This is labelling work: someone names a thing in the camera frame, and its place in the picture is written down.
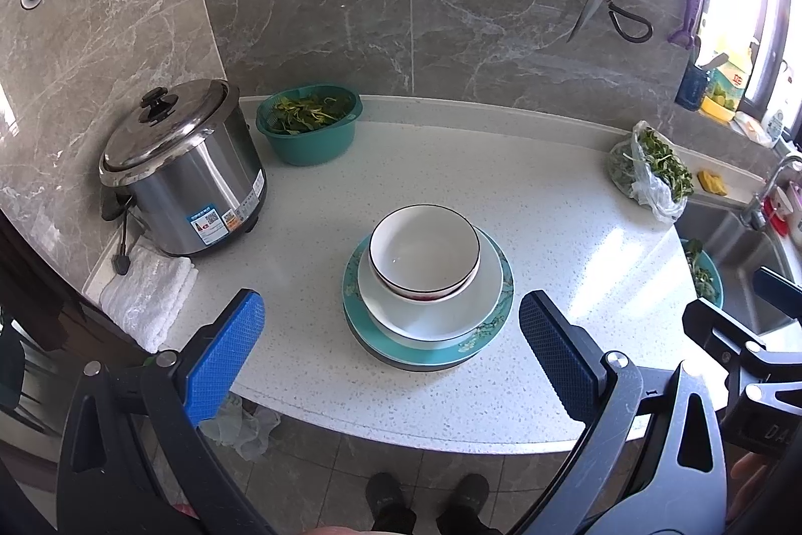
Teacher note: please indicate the white folded towel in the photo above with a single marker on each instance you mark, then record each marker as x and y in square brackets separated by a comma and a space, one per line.
[144, 297]

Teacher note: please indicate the clear plastic bag of greens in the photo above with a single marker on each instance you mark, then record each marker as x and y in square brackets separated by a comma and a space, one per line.
[651, 184]

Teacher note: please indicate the steel rice cooker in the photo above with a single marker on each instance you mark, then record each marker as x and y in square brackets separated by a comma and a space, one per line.
[188, 184]

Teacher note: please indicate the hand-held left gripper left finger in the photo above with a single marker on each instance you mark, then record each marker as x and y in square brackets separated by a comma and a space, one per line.
[225, 359]

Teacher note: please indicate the person's shoe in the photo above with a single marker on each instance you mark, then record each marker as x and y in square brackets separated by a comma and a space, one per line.
[391, 503]
[463, 503]

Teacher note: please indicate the medium white bowl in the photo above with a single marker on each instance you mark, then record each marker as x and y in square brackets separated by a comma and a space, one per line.
[468, 284]

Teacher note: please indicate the teal colander of greens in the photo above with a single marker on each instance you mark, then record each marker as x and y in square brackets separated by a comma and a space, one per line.
[705, 278]

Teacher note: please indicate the chrome faucet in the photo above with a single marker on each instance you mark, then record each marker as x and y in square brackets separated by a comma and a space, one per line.
[767, 184]

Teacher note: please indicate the blue utensil cup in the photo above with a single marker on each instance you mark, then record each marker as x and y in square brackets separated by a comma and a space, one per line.
[692, 87]

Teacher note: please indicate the crumpled plastic bag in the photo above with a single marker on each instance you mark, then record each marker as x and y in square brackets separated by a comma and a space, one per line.
[244, 428]

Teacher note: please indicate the person's right shoe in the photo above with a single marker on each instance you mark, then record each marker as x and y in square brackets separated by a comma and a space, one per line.
[463, 503]

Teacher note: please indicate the white spray bottle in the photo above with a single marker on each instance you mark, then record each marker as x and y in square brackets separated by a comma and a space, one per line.
[779, 124]

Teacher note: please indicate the yellow sponge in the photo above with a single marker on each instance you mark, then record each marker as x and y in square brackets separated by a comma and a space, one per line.
[714, 183]

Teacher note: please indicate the yellow detergent bottle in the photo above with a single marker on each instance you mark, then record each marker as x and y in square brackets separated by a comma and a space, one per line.
[720, 99]

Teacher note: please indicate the grey plate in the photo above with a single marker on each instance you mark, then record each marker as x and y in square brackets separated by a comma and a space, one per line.
[432, 369]

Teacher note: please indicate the steel sink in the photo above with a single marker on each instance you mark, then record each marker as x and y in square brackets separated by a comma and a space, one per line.
[733, 253]

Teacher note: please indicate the red tray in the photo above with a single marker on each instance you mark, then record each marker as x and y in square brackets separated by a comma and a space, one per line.
[780, 221]

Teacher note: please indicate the person's right hand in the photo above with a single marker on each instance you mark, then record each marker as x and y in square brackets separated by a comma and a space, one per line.
[749, 475]

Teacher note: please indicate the small red print bowl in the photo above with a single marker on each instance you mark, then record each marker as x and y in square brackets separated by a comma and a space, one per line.
[420, 253]

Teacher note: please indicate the purple peeler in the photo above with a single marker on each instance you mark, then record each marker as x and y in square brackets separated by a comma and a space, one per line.
[692, 2]

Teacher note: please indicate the person's left shoe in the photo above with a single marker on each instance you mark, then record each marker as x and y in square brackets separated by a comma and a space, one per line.
[391, 503]

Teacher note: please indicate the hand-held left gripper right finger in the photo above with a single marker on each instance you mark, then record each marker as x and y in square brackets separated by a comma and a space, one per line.
[551, 359]

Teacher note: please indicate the white packet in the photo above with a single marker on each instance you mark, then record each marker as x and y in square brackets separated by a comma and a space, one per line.
[752, 127]

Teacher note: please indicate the large white bowl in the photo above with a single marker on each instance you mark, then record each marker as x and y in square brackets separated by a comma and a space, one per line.
[432, 319]

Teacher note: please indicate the teal floral rim plate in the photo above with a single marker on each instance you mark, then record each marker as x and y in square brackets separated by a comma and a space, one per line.
[495, 322]
[388, 350]

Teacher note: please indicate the green basin of greens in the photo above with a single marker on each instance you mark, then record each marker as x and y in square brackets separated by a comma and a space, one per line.
[307, 143]

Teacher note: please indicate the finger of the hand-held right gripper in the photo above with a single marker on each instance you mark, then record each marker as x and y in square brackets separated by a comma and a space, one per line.
[714, 322]
[777, 281]

